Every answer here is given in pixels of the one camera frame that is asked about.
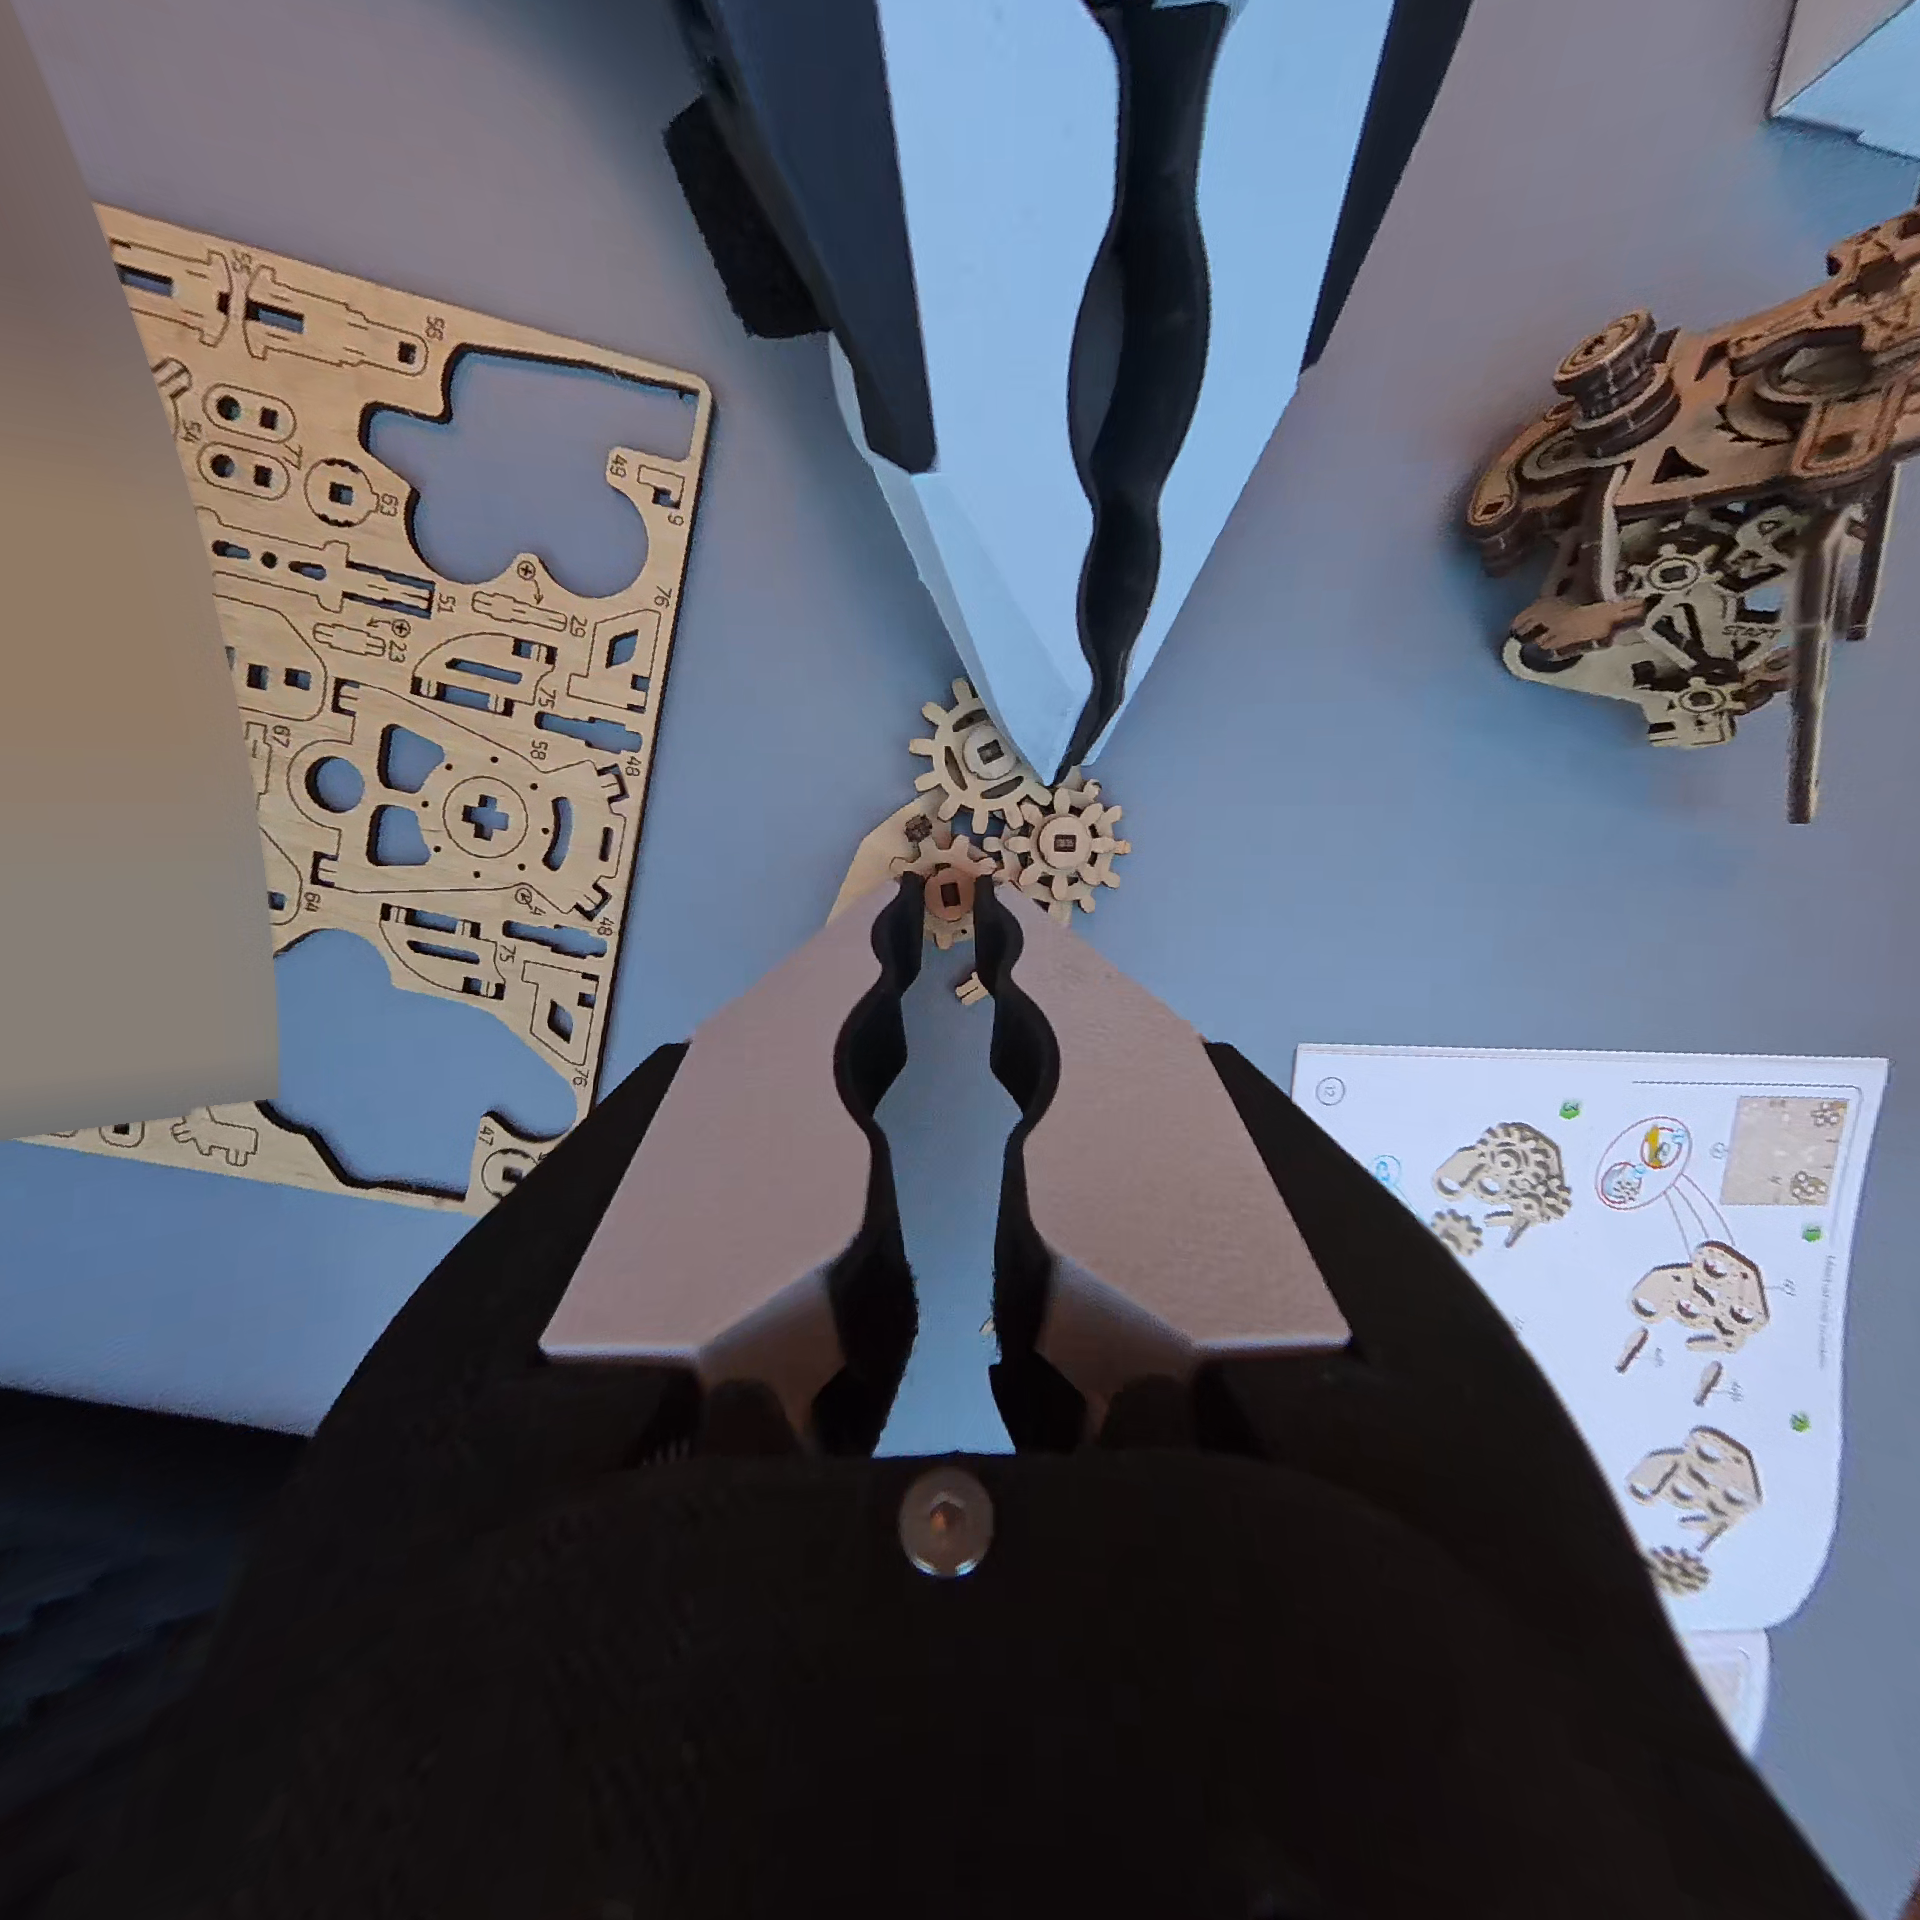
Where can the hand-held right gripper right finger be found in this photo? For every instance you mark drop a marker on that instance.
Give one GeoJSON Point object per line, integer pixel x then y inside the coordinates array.
{"type": "Point", "coordinates": [1183, 1201]}

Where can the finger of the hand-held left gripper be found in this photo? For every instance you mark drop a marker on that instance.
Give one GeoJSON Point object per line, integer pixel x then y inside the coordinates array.
{"type": "Point", "coordinates": [1003, 228]}
{"type": "Point", "coordinates": [1275, 183]}

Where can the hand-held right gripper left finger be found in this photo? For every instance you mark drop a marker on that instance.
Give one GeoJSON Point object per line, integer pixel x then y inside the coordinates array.
{"type": "Point", "coordinates": [707, 1201]}

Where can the wooden gear base plate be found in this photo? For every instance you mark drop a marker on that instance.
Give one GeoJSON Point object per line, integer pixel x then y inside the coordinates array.
{"type": "Point", "coordinates": [881, 855]}

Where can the small wooden gear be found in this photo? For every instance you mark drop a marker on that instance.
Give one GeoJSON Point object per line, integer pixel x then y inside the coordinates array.
{"type": "Point", "coordinates": [945, 865]}

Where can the grey desk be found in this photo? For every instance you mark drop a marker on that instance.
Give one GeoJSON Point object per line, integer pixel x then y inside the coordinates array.
{"type": "Point", "coordinates": [1350, 838]}

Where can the assembly instruction booklet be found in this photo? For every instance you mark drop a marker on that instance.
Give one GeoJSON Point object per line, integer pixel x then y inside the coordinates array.
{"type": "Point", "coordinates": [1577, 1321]}

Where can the laser-cut wooden parts sheet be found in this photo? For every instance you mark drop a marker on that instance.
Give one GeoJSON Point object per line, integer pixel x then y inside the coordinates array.
{"type": "Point", "coordinates": [520, 761]}

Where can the wooden model vehicle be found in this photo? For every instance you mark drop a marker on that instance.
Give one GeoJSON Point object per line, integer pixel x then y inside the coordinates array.
{"type": "Point", "coordinates": [1650, 494]}

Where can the white box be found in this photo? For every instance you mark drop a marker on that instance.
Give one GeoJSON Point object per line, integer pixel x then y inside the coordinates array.
{"type": "Point", "coordinates": [1863, 64]}

